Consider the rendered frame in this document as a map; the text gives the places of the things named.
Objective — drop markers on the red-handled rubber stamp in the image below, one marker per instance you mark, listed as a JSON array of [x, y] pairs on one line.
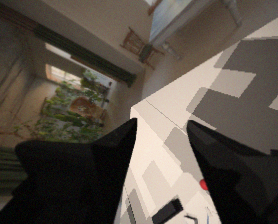
[[202, 184]]

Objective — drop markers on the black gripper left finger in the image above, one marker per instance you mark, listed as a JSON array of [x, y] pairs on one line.
[[104, 162]]

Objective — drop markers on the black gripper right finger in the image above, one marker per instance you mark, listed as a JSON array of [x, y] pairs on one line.
[[242, 181]]

